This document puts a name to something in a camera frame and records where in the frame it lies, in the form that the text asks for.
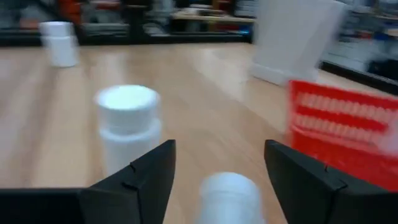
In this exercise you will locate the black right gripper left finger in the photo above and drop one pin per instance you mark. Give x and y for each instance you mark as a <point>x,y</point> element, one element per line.
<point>109,202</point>

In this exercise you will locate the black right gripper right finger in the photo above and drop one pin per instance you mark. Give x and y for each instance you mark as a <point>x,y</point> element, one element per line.
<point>326,202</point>

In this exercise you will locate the red plastic basket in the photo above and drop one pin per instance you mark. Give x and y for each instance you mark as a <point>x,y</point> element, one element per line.
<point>342,155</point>

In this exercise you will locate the white pot saucer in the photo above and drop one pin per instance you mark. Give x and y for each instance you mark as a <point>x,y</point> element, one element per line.
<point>273,76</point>

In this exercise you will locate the white plant pot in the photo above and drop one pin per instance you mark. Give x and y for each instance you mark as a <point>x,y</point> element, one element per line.
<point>295,34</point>

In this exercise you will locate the shelf rack with orange bins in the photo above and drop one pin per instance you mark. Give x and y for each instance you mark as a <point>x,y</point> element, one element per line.
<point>71,9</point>

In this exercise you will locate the wooden workbench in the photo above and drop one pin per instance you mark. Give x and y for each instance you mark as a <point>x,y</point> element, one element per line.
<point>211,18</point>

